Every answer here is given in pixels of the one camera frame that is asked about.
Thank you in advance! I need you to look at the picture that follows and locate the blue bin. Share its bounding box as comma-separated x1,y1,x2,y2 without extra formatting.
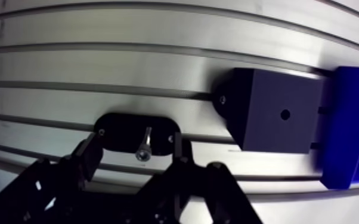
320,63,359,191

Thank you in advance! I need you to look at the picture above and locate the black oval holder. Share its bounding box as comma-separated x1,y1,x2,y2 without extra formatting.
93,112,181,157

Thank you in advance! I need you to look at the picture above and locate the steel bolt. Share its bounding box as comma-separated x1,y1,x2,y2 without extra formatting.
135,126,153,163

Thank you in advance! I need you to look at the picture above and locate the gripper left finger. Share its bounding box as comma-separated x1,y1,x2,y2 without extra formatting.
0,132,105,224

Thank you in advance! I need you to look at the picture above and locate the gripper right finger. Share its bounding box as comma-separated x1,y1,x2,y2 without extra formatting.
129,131,264,224

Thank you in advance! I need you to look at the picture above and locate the dark blue-grey block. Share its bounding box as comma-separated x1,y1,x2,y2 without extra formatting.
212,67,325,155

